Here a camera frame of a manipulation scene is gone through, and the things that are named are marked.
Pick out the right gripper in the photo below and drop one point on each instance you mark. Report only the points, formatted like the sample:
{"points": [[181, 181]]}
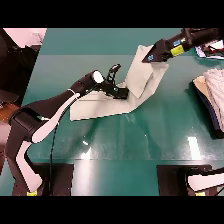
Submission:
{"points": [[160, 50]]}

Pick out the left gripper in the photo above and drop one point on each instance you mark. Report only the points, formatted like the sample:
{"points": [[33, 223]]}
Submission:
{"points": [[117, 92]]}

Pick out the white T-shirt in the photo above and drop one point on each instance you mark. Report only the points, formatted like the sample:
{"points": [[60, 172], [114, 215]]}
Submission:
{"points": [[143, 80]]}

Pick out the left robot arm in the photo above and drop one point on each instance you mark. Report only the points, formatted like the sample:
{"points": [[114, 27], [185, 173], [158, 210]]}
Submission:
{"points": [[50, 108]]}

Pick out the heap of clothes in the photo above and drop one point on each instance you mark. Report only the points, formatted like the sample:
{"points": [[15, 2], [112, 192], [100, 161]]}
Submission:
{"points": [[210, 50]]}

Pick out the cream garment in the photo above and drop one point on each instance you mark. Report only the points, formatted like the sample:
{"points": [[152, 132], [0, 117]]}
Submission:
{"points": [[200, 86]]}

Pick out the white ribbed garment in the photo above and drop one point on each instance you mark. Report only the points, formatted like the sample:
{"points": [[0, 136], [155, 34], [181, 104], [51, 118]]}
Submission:
{"points": [[216, 93]]}

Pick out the dark blue garment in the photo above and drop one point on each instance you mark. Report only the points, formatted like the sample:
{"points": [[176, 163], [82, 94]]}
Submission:
{"points": [[210, 123]]}

